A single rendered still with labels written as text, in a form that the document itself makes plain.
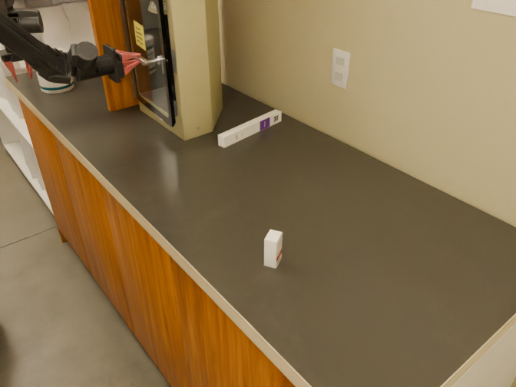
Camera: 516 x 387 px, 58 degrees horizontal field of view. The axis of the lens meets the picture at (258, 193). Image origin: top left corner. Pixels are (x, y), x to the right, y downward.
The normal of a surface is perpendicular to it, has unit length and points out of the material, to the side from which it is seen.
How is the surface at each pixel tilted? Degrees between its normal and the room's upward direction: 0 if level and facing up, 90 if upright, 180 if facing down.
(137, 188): 0
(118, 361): 0
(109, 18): 90
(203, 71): 90
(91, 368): 0
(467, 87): 90
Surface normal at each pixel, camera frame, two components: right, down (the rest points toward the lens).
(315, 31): -0.78, 0.35
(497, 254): 0.00, -0.83
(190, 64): 0.62, 0.44
